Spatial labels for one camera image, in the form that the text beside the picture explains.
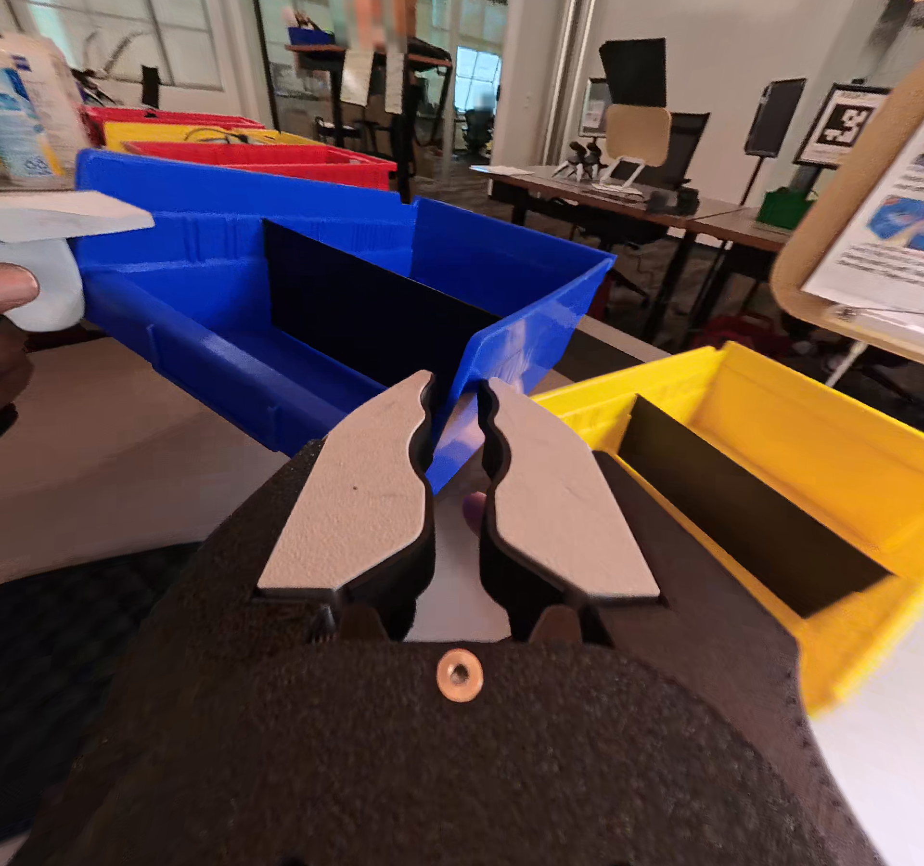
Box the black light flag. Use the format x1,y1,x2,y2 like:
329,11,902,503
744,78,808,159
599,38,668,110

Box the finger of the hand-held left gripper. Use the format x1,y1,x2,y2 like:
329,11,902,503
0,189,156,244

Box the yellow plastic bin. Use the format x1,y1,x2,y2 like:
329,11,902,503
101,122,326,154
530,341,924,719

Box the blue plastic bin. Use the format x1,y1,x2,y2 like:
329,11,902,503
74,149,616,495

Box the red floor bin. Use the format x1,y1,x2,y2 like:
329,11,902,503
692,312,794,360

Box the wooden document board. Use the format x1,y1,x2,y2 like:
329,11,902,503
769,61,924,365

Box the green bag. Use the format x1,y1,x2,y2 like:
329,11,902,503
754,187,818,233

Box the hanging paper sheets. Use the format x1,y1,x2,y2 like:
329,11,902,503
339,50,405,115

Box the printed instruction sheet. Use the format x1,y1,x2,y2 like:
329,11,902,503
801,126,924,318

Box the black bin divider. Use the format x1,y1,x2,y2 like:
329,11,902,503
617,395,892,619
263,220,502,390

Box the wooden table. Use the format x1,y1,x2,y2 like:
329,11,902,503
469,164,795,347

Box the red plastic bin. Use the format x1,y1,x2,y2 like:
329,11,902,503
123,140,398,192
81,106,267,147

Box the black standing desk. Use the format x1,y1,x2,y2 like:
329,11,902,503
285,36,454,204

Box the fiducial marker sign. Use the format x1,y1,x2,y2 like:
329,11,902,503
793,84,892,170

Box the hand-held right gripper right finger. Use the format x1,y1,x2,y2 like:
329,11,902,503
476,376,661,603

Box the white cardboard box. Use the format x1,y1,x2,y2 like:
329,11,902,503
0,34,91,167

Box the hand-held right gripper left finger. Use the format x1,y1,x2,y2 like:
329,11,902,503
257,371,437,626

